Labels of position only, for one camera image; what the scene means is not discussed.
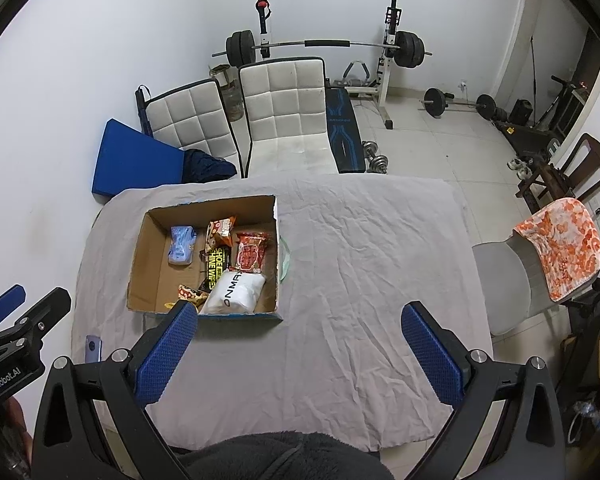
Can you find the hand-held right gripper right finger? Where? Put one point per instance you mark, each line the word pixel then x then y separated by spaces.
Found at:
pixel 430 355

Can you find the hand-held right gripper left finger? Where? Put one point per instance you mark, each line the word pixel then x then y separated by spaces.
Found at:
pixel 167 355

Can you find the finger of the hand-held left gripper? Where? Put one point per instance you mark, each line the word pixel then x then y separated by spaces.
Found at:
pixel 45 310
pixel 2 300

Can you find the yellow snack packet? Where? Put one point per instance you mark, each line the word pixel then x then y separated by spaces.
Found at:
pixel 192 296

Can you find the cardboard box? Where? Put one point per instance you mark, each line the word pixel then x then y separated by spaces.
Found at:
pixel 155 270

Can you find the white soft pouch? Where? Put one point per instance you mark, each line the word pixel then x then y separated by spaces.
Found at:
pixel 232 295

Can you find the black wipes packet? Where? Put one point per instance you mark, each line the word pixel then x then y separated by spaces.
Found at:
pixel 216 266

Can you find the light blue packet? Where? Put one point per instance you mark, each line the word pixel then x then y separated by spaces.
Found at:
pixel 182 246

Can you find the red snack packet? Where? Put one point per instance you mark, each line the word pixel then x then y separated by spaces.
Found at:
pixel 251 252

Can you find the orange-red snack packet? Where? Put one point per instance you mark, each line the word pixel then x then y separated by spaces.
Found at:
pixel 220 230

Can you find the person's left hand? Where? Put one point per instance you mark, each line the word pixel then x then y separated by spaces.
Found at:
pixel 20 422

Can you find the blue phone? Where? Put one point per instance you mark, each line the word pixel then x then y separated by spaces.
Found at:
pixel 93 349

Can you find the grey tablecloth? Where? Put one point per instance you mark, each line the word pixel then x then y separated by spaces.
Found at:
pixel 355 310

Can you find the person's dark fleece clothing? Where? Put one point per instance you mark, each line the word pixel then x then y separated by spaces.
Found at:
pixel 290 460

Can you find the black exercise bike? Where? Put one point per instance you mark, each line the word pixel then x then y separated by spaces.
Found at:
pixel 592 310

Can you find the clear plastic bottle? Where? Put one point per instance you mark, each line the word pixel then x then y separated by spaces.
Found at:
pixel 592 412

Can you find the orange floral towel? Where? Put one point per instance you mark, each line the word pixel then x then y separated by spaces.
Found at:
pixel 565 245

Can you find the blue foam pad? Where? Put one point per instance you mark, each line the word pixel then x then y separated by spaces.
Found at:
pixel 135 160

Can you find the dark blue cloth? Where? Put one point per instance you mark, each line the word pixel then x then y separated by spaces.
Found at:
pixel 207 166

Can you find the pair of white shoes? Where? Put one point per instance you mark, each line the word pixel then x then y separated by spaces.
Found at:
pixel 517 166

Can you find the black folded umbrella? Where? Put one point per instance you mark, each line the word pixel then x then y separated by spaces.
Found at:
pixel 142 110

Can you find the white quilted chair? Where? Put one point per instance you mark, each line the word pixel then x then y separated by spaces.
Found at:
pixel 285 105
pixel 190 120

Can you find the black weight bench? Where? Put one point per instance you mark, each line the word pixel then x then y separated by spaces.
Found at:
pixel 345 130

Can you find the stack of black weight plates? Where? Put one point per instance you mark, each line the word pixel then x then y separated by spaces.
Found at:
pixel 505 119

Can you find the dark wooden chair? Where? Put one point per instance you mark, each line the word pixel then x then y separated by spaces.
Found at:
pixel 587 160

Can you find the short barbell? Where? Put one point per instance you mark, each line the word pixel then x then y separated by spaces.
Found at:
pixel 436 102

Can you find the black speaker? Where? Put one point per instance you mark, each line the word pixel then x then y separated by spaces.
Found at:
pixel 521 111

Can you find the white barbell rack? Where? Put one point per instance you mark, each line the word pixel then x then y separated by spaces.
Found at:
pixel 387 85

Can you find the black scooter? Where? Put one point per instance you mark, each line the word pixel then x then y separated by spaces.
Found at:
pixel 562 97

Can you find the black leaning bar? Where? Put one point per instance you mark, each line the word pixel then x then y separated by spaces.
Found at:
pixel 533 67

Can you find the barbell with black plates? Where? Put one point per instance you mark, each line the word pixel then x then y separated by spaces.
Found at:
pixel 410 49

